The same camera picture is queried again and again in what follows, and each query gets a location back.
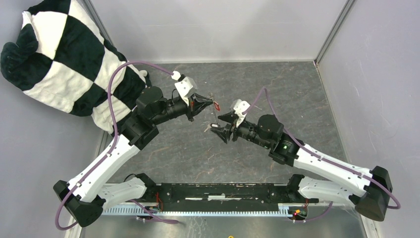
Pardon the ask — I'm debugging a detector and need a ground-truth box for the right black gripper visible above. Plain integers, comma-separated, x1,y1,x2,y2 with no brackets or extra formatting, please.
210,111,271,149

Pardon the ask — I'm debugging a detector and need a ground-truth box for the silver metal keyring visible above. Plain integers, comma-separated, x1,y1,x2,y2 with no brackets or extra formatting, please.
209,93,216,104

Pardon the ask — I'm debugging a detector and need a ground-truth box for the key with red tag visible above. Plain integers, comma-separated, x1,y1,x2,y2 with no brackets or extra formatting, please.
213,101,220,112

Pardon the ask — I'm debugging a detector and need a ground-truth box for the key with black tag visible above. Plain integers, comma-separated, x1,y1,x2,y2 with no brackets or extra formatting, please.
204,123,220,132

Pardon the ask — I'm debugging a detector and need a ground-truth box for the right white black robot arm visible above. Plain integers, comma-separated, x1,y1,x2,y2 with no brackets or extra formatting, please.
207,113,393,222

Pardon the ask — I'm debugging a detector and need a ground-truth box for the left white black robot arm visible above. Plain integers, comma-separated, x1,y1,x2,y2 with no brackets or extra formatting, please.
53,86,213,227

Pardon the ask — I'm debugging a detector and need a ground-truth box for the silver toothed metal strip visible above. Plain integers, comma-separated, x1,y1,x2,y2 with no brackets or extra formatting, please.
102,203,301,218

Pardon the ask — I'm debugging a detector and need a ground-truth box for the black white checkered blanket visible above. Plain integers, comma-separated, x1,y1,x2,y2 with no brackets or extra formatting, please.
0,0,151,134

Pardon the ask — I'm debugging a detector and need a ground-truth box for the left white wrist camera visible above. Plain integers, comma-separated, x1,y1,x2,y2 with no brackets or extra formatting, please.
171,71,198,106

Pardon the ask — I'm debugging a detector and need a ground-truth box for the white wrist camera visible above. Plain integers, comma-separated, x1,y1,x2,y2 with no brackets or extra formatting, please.
171,71,198,106
230,99,251,128

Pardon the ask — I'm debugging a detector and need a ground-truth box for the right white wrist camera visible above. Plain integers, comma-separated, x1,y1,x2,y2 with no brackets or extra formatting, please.
230,99,251,128

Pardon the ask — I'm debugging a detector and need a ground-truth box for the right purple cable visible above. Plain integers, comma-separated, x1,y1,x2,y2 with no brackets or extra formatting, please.
243,86,401,210

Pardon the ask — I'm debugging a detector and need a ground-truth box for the purple cable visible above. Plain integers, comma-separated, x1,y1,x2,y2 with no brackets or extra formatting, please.
54,60,174,231
243,86,401,210

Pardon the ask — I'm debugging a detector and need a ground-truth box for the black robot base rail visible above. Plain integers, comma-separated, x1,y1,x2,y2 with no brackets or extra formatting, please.
125,173,319,212

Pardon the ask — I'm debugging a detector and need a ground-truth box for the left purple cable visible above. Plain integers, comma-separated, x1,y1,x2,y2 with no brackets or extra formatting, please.
54,60,174,231

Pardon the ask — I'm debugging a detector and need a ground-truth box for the left aluminium corner post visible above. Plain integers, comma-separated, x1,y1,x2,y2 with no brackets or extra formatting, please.
80,0,113,45

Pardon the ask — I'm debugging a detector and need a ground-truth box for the aluminium corner post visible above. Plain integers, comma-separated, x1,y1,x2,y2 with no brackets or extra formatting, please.
314,0,356,67
80,0,113,45

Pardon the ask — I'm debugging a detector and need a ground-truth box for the right aluminium corner post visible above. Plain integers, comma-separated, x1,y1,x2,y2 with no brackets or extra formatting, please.
314,0,356,67

